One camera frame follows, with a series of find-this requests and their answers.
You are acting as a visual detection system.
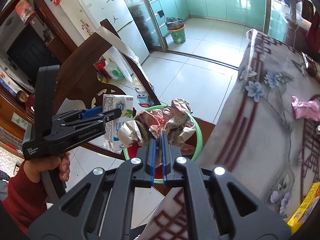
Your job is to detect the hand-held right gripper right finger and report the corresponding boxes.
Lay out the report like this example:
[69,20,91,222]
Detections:
[161,133,293,240]

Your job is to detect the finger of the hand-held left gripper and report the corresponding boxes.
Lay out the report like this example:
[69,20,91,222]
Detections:
[52,106,103,127]
[42,108,123,147]

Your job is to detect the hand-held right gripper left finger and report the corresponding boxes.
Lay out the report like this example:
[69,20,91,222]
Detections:
[27,138,157,240]

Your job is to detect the white milk carton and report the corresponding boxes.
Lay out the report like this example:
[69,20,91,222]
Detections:
[102,94,134,153]

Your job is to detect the green rimmed red bin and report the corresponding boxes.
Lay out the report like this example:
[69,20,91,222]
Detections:
[123,105,204,184]

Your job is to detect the foil wrapper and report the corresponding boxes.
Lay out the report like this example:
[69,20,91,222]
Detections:
[149,98,198,147]

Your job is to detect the person's left hand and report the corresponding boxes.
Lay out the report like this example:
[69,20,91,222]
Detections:
[24,152,71,183]

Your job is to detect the red bottle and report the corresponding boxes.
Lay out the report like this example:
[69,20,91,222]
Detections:
[94,57,111,80]

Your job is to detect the carved wooden chair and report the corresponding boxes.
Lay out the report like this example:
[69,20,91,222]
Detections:
[49,18,216,161]

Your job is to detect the green detergent bottle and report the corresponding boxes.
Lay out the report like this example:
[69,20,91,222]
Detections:
[104,58,126,82]

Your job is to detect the white bottle with blue label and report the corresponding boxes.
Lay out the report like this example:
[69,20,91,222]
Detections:
[132,76,155,106]

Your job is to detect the red can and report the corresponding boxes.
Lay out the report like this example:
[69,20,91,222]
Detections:
[14,0,36,25]

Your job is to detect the floral tablecloth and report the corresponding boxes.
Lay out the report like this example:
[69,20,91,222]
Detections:
[147,29,320,240]

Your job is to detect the white refrigerator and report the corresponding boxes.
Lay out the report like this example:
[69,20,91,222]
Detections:
[61,0,151,66]

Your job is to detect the green bucket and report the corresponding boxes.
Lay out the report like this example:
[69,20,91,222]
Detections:
[167,24,187,44]

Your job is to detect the black bag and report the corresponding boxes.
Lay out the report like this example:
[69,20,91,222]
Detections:
[165,17,185,30]

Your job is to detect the yellow box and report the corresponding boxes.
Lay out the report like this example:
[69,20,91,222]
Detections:
[287,182,320,231]

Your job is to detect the pink wrapper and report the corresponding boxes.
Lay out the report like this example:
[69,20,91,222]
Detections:
[291,95,320,122]

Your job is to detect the teal kitchen cabinets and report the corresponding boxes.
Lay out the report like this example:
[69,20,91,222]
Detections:
[147,0,267,48]

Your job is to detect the white strap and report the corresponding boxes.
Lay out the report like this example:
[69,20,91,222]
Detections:
[96,27,141,83]

